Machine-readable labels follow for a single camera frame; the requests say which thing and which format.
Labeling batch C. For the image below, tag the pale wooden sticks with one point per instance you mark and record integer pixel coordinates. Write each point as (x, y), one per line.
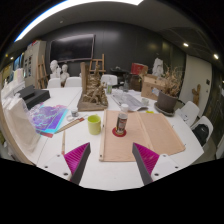
(70, 124)

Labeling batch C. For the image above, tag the dark wall screen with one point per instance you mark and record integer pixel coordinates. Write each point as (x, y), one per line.
(71, 48)

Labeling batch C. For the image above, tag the yellow tag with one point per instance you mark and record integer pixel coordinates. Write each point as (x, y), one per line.
(150, 112)

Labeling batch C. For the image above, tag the long white ceiling light panel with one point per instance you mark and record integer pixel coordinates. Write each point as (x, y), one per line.
(43, 16)

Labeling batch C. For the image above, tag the white plaster bust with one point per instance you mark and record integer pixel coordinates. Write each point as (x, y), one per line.
(55, 68)
(64, 75)

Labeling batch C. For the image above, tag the cardboard box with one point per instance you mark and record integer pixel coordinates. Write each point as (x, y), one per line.
(148, 86)

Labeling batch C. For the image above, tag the black backpack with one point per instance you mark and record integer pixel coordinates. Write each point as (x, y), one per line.
(201, 134)

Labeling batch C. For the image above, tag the flat round red coaster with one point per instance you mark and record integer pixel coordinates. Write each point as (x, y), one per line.
(114, 133)

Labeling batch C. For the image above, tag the red box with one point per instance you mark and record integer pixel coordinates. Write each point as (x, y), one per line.
(138, 68)

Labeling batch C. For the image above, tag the pile of newspapers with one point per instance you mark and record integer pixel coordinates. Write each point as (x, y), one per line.
(130, 101)

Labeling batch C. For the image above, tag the blue and purple painting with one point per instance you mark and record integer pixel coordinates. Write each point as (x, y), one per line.
(50, 118)

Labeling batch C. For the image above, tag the dried plant in grey pot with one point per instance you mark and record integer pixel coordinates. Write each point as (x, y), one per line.
(166, 101)

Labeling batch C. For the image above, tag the grey plant saucer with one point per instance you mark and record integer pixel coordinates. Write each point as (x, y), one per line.
(165, 113)

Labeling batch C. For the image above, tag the small white cup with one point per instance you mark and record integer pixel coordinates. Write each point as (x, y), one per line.
(145, 101)

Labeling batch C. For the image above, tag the white plaster figure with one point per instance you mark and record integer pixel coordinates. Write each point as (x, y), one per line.
(158, 66)

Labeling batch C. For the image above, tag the round ceiling spotlight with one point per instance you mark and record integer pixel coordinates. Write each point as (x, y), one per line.
(185, 44)
(216, 56)

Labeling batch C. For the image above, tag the small paint jar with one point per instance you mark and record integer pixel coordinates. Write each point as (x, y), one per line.
(74, 112)

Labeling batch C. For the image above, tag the white plastic chair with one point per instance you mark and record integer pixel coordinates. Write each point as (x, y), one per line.
(73, 82)
(54, 83)
(111, 79)
(204, 120)
(189, 111)

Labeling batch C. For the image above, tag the tan wooden drawing board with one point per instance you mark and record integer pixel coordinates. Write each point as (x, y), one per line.
(156, 133)

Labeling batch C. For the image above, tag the white shelf cabinet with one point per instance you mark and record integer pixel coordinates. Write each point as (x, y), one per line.
(31, 63)

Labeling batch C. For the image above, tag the wooden figure carving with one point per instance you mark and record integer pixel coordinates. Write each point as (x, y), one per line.
(196, 95)

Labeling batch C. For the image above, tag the white tape roll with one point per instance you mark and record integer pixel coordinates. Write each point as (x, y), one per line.
(67, 118)

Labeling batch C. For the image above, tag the wooden easel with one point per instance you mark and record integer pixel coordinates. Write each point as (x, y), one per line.
(42, 73)
(97, 63)

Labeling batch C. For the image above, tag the clear bottle with dark label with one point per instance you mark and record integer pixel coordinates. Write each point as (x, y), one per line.
(121, 121)

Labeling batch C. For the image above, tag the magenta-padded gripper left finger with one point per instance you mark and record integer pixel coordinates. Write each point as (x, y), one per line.
(78, 158)

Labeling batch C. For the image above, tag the grey translucent bottle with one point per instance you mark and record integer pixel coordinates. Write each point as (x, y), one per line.
(125, 86)

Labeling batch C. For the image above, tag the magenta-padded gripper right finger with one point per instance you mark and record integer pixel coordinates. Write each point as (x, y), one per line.
(146, 159)

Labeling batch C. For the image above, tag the black flat box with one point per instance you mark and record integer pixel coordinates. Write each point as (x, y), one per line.
(25, 92)
(37, 99)

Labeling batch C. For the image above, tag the long wooden paintbrush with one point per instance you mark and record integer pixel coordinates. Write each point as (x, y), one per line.
(63, 143)

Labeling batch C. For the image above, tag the yellow-green mug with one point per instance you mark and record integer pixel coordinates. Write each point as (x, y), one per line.
(94, 126)

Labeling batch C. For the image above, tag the clear spray bottle green label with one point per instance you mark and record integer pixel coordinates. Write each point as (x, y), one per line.
(109, 88)

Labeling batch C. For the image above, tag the brown sculpture on wooden base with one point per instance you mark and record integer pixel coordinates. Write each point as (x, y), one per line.
(93, 96)

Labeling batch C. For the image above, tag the white paper bag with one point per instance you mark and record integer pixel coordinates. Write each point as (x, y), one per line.
(20, 123)

